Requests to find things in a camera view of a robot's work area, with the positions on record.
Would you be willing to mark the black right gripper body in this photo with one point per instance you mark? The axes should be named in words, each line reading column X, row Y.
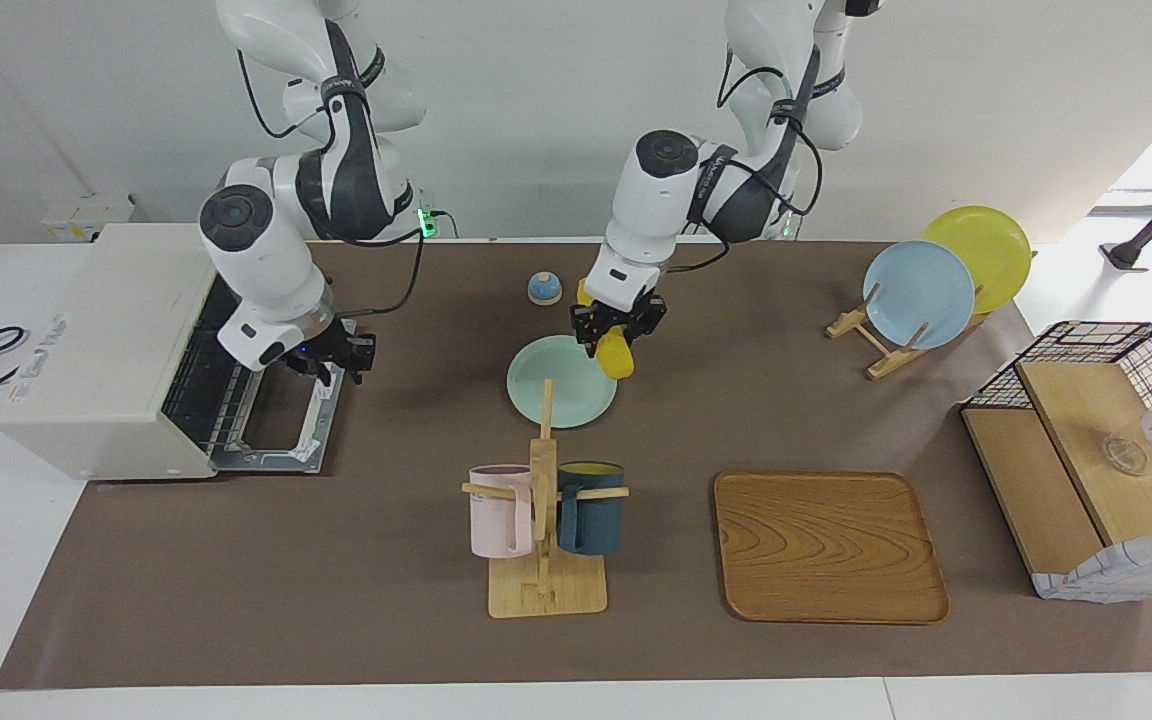
column 331, row 345

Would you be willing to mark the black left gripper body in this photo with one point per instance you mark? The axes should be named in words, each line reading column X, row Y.
column 621, row 315

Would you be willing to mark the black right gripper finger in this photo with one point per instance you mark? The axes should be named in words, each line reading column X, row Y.
column 322, row 374
column 362, row 365

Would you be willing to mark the yellow plate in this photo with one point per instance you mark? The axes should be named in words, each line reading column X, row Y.
column 986, row 250

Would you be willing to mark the small blue call bell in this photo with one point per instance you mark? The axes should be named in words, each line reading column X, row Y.
column 544, row 290

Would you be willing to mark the wooden serving tray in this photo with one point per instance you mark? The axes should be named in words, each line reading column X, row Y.
column 826, row 550

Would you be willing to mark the white toaster oven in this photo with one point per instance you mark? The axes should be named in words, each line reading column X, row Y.
column 106, row 330

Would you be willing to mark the dark blue mug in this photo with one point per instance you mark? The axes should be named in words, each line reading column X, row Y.
column 596, row 520

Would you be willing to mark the wooden plate rack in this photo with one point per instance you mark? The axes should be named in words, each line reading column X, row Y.
column 848, row 322

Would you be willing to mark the white checked cloth liner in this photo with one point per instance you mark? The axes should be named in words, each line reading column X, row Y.
column 1116, row 575

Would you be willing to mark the glass oven door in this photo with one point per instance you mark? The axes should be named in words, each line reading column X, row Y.
column 266, row 458

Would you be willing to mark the wooden two-tier shelf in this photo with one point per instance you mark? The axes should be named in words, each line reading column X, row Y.
column 1036, row 480

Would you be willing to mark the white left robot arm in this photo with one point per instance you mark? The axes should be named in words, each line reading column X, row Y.
column 656, row 200

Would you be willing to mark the brown table mat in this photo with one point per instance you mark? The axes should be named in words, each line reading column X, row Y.
column 336, row 580

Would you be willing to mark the yellow banana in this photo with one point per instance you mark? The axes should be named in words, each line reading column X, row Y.
column 616, row 358

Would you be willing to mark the wooden mug tree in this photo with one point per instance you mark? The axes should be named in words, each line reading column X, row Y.
column 546, row 595

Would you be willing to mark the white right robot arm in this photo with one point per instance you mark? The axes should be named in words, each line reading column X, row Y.
column 256, row 250

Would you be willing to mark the pale green plate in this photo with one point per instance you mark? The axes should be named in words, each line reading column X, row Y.
column 581, row 400

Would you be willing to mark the light blue plate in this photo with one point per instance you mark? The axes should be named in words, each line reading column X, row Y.
column 921, row 295

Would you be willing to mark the white power box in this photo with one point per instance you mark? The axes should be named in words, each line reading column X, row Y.
column 86, row 215

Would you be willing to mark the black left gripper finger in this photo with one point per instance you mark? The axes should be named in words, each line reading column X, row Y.
column 641, row 335
column 586, row 343

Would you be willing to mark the small clear glass dish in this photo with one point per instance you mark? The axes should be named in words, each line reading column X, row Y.
column 1126, row 457

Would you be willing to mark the pink mug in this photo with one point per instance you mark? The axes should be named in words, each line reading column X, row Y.
column 496, row 515

